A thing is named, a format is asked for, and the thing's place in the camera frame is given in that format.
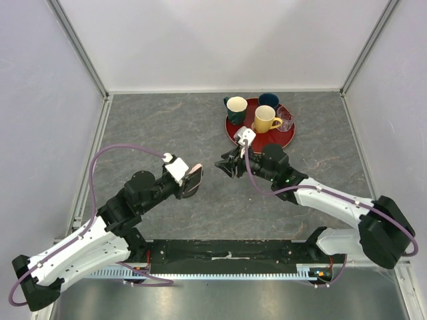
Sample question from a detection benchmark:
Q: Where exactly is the left aluminium frame post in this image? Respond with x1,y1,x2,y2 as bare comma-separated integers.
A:
46,0,109,99

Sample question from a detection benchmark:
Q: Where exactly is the dark blue mug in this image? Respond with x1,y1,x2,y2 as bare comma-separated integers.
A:
258,93,280,110

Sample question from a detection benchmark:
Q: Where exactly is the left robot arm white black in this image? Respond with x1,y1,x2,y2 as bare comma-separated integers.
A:
9,165,203,311

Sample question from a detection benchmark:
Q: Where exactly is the clear glass cup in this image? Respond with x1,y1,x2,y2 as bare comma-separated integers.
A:
277,106,294,132

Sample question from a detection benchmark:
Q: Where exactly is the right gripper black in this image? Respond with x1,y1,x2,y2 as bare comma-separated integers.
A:
214,143,276,183

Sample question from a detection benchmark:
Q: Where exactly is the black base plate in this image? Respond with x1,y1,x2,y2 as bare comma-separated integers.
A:
129,239,330,274

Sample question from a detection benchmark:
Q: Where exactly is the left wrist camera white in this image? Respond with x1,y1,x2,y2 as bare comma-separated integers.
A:
163,153,189,186

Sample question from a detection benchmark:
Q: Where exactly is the aluminium frame post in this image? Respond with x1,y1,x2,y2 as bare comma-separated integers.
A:
46,0,109,99
340,0,401,97

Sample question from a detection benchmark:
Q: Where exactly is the green mug cream inside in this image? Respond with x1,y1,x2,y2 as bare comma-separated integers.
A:
224,97,248,125

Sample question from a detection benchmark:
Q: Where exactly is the phone with pink case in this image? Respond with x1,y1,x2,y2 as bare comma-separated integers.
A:
181,163,203,199

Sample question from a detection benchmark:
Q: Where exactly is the right aluminium frame post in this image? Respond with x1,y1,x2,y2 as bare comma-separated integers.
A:
340,0,401,97

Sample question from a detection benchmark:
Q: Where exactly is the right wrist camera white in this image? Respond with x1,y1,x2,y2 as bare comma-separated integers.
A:
233,126,256,147

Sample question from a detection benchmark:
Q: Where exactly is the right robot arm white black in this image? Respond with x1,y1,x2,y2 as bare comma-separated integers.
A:
214,144,418,269

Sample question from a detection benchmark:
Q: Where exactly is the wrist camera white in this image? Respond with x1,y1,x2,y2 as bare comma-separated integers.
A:
233,126,256,147
163,153,189,186

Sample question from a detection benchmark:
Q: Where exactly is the yellow mug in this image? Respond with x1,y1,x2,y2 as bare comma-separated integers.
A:
252,105,283,133

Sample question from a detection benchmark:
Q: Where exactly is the slotted cable duct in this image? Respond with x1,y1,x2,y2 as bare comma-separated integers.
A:
85,265,333,281

